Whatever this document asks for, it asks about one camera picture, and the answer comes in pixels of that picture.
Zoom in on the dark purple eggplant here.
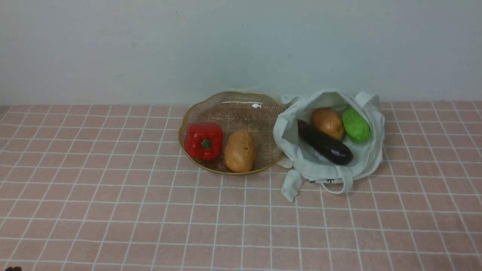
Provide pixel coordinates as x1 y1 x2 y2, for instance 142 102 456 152
297 119 354 165

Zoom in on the white cloth bag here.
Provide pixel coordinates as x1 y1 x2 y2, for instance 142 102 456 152
273 89 384 202

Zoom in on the brown potato in bag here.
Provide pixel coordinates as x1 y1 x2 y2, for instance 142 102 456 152
310 107 345 141

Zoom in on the brown potato on plate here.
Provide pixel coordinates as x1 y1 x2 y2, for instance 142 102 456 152
224 130 256 173

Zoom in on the red bell pepper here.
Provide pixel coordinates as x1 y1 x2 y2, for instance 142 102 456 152
184 122 224 161

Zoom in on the green vegetable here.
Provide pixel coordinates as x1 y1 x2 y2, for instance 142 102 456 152
342 107 371 144

